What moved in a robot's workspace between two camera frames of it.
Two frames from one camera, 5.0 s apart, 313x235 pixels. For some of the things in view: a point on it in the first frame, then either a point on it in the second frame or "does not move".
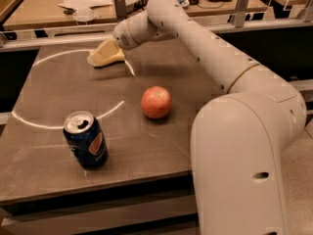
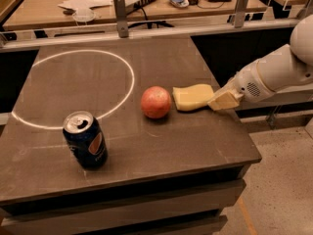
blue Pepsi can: [87, 140] does not move
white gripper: [121, 34] -> [248, 83]
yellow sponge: [106, 54] -> [193, 96]
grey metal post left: [120, 6] does not move
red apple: [156, 102] does not move
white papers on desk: [83, 5] does not move
